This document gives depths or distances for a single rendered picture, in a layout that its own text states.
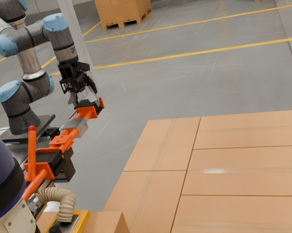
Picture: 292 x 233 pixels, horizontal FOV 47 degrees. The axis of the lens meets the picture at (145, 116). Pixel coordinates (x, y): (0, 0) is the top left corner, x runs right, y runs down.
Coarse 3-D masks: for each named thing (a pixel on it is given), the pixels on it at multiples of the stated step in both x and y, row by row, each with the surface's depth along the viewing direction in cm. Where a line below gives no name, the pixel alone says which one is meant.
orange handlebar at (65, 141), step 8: (80, 112) 128; (88, 112) 126; (56, 136) 114; (64, 136) 112; (72, 136) 113; (56, 144) 111; (64, 144) 109; (72, 144) 112; (40, 176) 96; (32, 184) 92; (24, 192) 90; (32, 192) 92
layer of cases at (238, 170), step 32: (160, 128) 239; (192, 128) 228; (224, 128) 219; (256, 128) 210; (288, 128) 202; (128, 160) 213; (160, 160) 205; (192, 160) 197; (224, 160) 190; (256, 160) 183; (288, 160) 177; (128, 192) 186; (160, 192) 179; (192, 192) 174; (224, 192) 168; (256, 192) 163; (288, 192) 158; (128, 224) 165; (160, 224) 160; (192, 224) 155; (224, 224) 151; (256, 224) 146; (288, 224) 143
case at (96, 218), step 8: (40, 216) 122; (48, 216) 121; (96, 216) 115; (104, 216) 114; (112, 216) 113; (120, 216) 112; (40, 224) 118; (48, 224) 117; (88, 224) 112; (96, 224) 111; (104, 224) 110; (112, 224) 110; (120, 224) 111; (40, 232) 114; (88, 232) 109; (96, 232) 108; (104, 232) 107; (112, 232) 107; (120, 232) 111; (128, 232) 117
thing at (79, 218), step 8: (56, 216) 97; (72, 216) 94; (80, 216) 94; (88, 216) 96; (56, 224) 93; (64, 224) 92; (72, 224) 92; (80, 224) 92; (48, 232) 91; (56, 232) 87; (64, 232) 90; (72, 232) 90; (80, 232) 91
